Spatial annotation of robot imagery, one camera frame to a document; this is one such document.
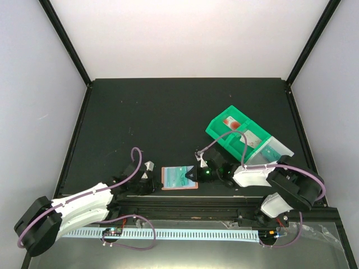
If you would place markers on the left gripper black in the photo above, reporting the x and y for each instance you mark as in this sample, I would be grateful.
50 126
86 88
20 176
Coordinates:
151 189

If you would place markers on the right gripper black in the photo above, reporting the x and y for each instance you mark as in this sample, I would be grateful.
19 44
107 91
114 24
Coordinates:
197 175

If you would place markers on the pink leather card holder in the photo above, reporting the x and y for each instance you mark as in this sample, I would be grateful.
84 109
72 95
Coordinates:
191 184

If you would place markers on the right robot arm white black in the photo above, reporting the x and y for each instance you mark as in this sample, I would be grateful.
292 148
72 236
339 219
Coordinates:
293 188

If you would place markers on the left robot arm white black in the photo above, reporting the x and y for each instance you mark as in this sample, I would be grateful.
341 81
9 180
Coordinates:
46 220

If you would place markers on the red circle card in bin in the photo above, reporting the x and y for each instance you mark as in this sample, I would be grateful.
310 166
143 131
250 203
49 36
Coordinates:
231 123

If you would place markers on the white VIP card in bin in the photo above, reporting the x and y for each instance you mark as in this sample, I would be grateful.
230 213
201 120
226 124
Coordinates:
252 140

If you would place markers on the teal cards in clear bin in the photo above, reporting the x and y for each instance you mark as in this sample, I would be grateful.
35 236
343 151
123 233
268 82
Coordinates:
270 154

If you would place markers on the left controller board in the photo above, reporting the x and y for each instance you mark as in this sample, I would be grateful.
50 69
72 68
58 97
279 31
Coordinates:
112 232

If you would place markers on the controller board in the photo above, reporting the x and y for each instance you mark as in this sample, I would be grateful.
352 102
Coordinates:
112 232
269 234

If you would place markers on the green bin middle compartment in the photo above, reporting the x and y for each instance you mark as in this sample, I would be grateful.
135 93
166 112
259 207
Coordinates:
233 144

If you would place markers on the right controller board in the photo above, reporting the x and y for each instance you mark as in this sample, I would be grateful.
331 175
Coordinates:
269 234

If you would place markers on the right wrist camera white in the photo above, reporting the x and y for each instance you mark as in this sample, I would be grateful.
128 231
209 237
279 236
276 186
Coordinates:
199 158

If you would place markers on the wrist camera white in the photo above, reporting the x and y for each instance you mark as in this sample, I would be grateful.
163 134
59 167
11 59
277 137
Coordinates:
148 172
199 158

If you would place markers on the black aluminium rail front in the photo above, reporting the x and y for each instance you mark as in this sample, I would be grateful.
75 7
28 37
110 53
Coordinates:
185 208

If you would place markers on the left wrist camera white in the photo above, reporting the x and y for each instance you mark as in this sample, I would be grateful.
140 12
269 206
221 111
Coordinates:
148 172

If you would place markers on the white slotted cable duct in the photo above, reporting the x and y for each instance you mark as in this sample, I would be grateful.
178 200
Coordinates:
169 234

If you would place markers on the right black frame post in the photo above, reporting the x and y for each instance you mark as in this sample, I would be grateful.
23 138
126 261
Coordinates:
319 28

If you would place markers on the black frame post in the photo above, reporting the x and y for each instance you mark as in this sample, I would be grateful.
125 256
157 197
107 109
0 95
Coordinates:
319 28
65 39

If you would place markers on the left black frame post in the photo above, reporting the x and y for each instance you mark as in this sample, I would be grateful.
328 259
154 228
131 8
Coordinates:
65 39

